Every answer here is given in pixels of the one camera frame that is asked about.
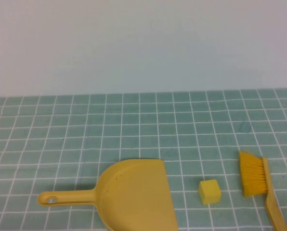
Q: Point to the yellow hand brush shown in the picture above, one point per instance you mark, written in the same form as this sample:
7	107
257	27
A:
251	175

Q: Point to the green checked tablecloth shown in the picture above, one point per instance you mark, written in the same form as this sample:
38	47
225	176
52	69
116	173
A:
85	132

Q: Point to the yellow plastic dustpan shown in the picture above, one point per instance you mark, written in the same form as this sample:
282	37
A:
138	192

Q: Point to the small yellow foam cube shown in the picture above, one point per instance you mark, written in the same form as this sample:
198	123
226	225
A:
209	192

